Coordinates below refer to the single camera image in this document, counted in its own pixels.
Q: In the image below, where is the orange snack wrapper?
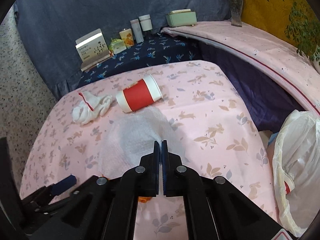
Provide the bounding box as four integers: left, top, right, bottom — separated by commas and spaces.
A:
100, 170, 158, 203

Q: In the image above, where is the white paper towel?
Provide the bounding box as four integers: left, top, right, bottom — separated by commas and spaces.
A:
98, 106, 187, 179

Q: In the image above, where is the white trash bag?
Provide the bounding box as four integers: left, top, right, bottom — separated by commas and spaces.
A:
266, 110, 319, 237

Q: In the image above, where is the pink floral tablecloth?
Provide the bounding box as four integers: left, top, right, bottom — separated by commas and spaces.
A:
20, 61, 277, 239

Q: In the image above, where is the white crumpled sock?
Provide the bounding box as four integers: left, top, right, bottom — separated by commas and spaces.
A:
72, 92, 113, 126

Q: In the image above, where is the red white paper cup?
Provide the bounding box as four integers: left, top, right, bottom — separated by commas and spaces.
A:
116, 75, 163, 113

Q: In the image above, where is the white open-top box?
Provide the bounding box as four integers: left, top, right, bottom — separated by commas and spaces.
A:
75, 28, 112, 72

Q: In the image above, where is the small green white box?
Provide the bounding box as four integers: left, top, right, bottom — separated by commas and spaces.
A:
109, 38, 126, 54

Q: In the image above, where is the orange patterned small box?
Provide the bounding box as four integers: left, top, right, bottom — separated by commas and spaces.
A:
119, 28, 135, 48

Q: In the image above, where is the light pink speckled cloth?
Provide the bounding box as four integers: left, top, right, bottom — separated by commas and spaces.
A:
162, 21, 320, 114

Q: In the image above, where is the navy floral cloth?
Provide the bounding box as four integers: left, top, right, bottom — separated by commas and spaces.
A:
78, 34, 203, 88

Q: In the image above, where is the slim white bottle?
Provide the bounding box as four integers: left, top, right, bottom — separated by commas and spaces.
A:
130, 19, 144, 43

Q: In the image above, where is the blue grey sofa cover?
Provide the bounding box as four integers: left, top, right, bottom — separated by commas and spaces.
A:
14, 0, 231, 99

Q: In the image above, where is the white cylindrical jar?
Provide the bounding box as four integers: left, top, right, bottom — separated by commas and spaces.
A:
139, 14, 152, 40

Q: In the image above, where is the pale green tissue box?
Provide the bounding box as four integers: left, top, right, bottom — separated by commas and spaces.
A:
166, 9, 197, 27

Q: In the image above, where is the green plant white pot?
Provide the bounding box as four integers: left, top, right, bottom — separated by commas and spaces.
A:
266, 0, 319, 72

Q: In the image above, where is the yellow fabric backdrop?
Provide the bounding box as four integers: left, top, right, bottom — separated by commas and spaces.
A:
241, 0, 313, 46

